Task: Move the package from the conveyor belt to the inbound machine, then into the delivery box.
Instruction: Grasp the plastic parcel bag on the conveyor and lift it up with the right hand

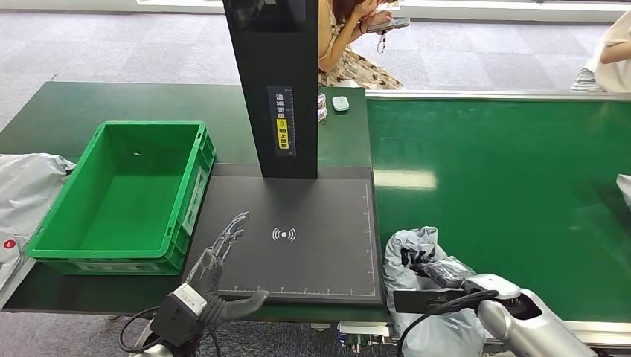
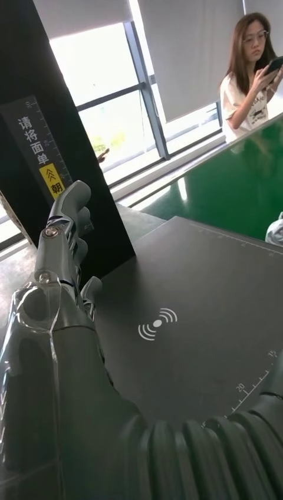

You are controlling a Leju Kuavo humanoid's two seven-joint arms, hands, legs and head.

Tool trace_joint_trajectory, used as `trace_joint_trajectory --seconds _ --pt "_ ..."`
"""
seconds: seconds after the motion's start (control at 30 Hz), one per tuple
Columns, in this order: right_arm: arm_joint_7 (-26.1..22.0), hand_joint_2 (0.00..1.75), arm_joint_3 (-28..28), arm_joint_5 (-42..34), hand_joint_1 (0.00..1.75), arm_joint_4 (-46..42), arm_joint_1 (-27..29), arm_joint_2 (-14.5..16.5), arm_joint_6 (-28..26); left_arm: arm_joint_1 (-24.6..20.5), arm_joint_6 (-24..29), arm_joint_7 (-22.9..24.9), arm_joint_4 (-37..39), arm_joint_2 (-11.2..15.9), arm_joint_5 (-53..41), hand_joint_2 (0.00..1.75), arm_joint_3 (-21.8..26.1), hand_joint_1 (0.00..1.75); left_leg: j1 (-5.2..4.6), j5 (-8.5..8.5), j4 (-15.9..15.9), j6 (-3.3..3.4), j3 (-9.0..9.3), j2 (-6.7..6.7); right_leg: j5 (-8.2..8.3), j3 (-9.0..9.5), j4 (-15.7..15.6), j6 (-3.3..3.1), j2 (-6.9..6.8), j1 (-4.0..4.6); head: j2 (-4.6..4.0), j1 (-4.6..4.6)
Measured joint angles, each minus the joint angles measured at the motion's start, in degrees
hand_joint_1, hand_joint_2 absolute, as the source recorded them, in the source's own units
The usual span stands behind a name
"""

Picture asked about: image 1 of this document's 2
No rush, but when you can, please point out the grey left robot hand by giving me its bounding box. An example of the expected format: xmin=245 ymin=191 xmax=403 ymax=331
xmin=185 ymin=211 xmax=271 ymax=327

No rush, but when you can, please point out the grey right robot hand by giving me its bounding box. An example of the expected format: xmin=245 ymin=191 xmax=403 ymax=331
xmin=411 ymin=256 xmax=478 ymax=291

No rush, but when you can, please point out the white package with black print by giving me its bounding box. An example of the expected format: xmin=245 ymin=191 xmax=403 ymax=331
xmin=383 ymin=226 xmax=489 ymax=357

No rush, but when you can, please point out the green conveyor belt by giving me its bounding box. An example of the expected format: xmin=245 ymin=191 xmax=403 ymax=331
xmin=367 ymin=98 xmax=631 ymax=324

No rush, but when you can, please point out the black inbound scanner machine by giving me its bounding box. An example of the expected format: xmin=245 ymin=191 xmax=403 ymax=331
xmin=182 ymin=0 xmax=385 ymax=307

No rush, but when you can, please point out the white package with red print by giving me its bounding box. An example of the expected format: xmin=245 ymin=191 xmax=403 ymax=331
xmin=616 ymin=173 xmax=631 ymax=210

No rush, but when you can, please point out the green plastic crate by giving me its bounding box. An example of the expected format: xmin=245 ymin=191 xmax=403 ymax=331
xmin=25 ymin=120 xmax=217 ymax=277

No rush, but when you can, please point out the grey poly mailer bag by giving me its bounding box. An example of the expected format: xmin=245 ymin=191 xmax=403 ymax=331
xmin=0 ymin=153 xmax=77 ymax=309

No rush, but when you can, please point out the dark green table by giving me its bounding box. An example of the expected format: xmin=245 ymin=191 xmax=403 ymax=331
xmin=0 ymin=81 xmax=391 ymax=325

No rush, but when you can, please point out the smartphone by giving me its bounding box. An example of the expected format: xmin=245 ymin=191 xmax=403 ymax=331
xmin=366 ymin=17 xmax=411 ymax=34

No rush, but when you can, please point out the person in white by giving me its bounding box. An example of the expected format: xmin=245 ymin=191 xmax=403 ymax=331
xmin=570 ymin=10 xmax=631 ymax=94

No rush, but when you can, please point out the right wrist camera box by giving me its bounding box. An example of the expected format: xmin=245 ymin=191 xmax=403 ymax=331
xmin=392 ymin=289 xmax=470 ymax=315

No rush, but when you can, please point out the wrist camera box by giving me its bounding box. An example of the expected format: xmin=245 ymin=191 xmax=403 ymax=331
xmin=392 ymin=289 xmax=470 ymax=315
xmin=150 ymin=283 xmax=208 ymax=348

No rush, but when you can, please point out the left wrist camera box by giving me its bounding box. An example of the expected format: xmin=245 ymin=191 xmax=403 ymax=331
xmin=150 ymin=283 xmax=208 ymax=348

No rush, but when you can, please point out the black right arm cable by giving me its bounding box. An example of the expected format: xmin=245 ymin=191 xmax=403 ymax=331
xmin=395 ymin=289 xmax=500 ymax=357

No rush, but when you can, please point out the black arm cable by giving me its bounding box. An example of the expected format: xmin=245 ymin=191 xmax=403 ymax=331
xmin=118 ymin=306 xmax=222 ymax=357
xmin=395 ymin=289 xmax=500 ymax=357

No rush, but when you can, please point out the metal conveyor motor bracket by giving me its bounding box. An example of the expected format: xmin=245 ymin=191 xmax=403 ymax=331
xmin=337 ymin=321 xmax=398 ymax=353

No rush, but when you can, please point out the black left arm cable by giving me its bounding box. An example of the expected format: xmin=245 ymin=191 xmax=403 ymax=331
xmin=118 ymin=306 xmax=222 ymax=357

